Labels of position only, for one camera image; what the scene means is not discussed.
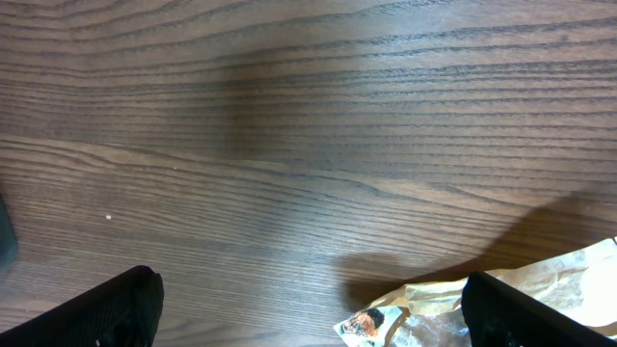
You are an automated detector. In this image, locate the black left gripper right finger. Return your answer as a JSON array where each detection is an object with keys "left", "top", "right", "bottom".
[{"left": 461, "top": 272, "right": 616, "bottom": 347}]

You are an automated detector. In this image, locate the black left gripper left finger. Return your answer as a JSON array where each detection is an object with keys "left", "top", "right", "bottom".
[{"left": 1, "top": 265, "right": 164, "bottom": 347}]

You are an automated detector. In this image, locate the brown snack packet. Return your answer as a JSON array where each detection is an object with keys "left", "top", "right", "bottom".
[{"left": 334, "top": 237, "right": 616, "bottom": 347}]

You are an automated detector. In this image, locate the dark grey mesh basket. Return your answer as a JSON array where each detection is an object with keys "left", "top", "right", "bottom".
[{"left": 0, "top": 199, "right": 18, "bottom": 268}]

